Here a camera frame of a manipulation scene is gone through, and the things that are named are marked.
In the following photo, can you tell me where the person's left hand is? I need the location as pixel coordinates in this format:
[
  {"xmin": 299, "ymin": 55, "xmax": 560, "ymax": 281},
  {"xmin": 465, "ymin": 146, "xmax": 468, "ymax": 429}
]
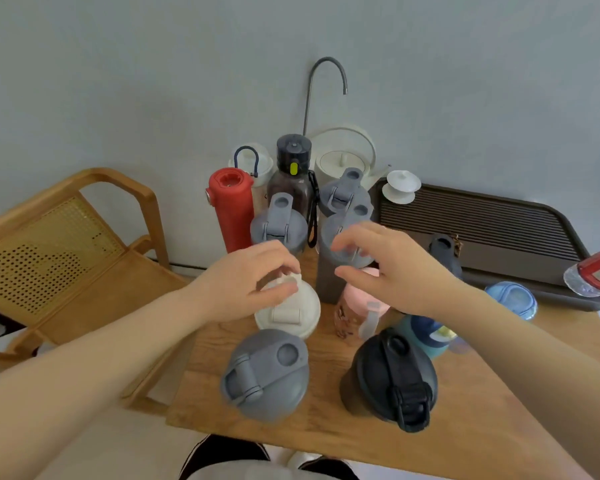
[{"xmin": 195, "ymin": 240, "xmax": 302, "ymax": 324}]

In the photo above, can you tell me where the person's right hand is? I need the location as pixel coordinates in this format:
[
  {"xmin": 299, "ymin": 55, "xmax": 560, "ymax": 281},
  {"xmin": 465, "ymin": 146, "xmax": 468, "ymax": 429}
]
[{"xmin": 331, "ymin": 222, "xmax": 462, "ymax": 321}]

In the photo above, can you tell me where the white shaker bottle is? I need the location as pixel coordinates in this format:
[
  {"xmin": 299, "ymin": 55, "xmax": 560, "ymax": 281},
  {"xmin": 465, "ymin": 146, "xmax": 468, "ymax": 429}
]
[{"xmin": 254, "ymin": 273, "xmax": 322, "ymax": 341}]

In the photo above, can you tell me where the person's right forearm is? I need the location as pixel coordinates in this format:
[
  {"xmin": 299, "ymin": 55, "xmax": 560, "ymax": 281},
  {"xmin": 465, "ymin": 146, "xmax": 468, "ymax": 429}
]
[{"xmin": 430, "ymin": 281, "xmax": 600, "ymax": 480}]

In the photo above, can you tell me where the person's left forearm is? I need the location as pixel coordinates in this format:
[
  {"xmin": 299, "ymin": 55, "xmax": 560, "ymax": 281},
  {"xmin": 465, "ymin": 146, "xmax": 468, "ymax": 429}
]
[{"xmin": 0, "ymin": 283, "xmax": 216, "ymax": 480}]

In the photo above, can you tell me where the dark grey tall shaker bottle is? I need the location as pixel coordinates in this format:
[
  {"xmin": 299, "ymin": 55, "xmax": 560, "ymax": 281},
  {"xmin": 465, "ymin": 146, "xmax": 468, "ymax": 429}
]
[{"xmin": 315, "ymin": 207, "xmax": 377, "ymax": 305}]

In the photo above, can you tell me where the pink bottle with flip lid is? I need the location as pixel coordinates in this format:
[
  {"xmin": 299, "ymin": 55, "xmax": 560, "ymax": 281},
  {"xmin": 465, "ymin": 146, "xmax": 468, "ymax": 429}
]
[{"xmin": 333, "ymin": 268, "xmax": 392, "ymax": 342}]

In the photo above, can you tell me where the teal and navy kids bottle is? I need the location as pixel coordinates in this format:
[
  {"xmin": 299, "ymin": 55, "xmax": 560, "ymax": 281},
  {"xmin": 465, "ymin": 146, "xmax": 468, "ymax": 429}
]
[{"xmin": 392, "ymin": 315, "xmax": 459, "ymax": 360}]

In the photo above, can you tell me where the small black bottle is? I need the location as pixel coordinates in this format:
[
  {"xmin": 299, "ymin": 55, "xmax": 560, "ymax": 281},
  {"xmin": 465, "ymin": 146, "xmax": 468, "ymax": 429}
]
[{"xmin": 427, "ymin": 233, "xmax": 464, "ymax": 281}]

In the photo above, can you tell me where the red thermos bottle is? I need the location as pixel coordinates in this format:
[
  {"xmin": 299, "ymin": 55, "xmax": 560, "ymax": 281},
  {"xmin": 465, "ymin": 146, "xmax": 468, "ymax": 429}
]
[{"xmin": 205, "ymin": 167, "xmax": 256, "ymax": 254}]

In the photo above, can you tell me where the white lidded tea cup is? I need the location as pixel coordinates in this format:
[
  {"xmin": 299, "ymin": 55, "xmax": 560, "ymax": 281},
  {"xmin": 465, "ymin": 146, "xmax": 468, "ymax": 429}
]
[{"xmin": 381, "ymin": 169, "xmax": 423, "ymax": 206}]

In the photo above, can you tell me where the black shaker bottle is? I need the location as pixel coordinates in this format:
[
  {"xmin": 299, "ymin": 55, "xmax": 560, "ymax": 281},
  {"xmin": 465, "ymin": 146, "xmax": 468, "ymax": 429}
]
[{"xmin": 339, "ymin": 327, "xmax": 439, "ymax": 434}]

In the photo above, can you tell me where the dark transparent bottle black cap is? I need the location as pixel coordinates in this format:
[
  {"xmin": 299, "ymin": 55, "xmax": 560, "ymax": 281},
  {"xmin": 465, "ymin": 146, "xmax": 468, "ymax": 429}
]
[{"xmin": 266, "ymin": 134, "xmax": 321, "ymax": 249}]

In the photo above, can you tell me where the white kettle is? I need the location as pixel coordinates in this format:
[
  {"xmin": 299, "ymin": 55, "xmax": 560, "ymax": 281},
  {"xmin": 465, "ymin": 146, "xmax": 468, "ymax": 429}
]
[{"xmin": 307, "ymin": 125, "xmax": 392, "ymax": 190}]

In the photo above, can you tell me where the white bottle with navy loop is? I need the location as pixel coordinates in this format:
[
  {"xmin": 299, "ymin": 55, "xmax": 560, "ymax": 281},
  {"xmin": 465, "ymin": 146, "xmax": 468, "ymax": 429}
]
[{"xmin": 228, "ymin": 143, "xmax": 275, "ymax": 216}]

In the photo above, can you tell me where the dark slatted tea tray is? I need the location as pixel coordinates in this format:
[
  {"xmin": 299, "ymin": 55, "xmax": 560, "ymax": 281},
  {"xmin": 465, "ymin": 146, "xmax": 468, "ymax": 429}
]
[{"xmin": 368, "ymin": 178, "xmax": 600, "ymax": 312}]

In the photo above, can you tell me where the light blue lidded bottle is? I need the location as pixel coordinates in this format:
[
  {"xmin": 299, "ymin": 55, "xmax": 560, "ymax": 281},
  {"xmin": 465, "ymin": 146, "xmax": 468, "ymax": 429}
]
[{"xmin": 483, "ymin": 281, "xmax": 539, "ymax": 322}]

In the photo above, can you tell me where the person's left leg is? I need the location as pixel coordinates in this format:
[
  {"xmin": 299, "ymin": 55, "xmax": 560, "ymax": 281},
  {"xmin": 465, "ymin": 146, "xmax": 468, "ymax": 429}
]
[{"xmin": 178, "ymin": 434, "xmax": 272, "ymax": 480}]

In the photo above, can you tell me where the person's leg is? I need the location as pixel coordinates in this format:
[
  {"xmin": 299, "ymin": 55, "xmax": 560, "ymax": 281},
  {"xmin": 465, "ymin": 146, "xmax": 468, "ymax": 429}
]
[
  {"xmin": 178, "ymin": 434, "xmax": 272, "ymax": 480},
  {"xmin": 299, "ymin": 457, "xmax": 362, "ymax": 480}
]

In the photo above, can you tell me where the person's white shirt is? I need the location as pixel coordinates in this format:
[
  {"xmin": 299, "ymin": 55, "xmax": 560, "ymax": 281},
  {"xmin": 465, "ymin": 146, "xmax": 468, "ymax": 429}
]
[{"xmin": 187, "ymin": 461, "xmax": 303, "ymax": 480}]

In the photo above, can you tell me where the person's right leg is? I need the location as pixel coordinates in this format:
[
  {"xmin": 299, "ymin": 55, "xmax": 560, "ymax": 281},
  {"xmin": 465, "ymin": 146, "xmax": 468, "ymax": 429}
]
[{"xmin": 299, "ymin": 457, "xmax": 362, "ymax": 480}]

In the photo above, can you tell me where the grey gooseneck faucet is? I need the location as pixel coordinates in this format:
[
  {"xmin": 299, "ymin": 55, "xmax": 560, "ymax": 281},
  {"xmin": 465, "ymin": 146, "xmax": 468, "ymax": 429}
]
[{"xmin": 302, "ymin": 56, "xmax": 349, "ymax": 137}]

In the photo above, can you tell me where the wooden rattan chair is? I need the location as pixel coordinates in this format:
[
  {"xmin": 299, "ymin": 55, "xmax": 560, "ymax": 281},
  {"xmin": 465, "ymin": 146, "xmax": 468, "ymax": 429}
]
[{"xmin": 0, "ymin": 167, "xmax": 202, "ymax": 416}]

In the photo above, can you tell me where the clear plastic bottle red label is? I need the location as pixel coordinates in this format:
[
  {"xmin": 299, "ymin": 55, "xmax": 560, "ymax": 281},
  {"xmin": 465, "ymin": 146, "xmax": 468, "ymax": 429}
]
[{"xmin": 563, "ymin": 240, "xmax": 600, "ymax": 299}]

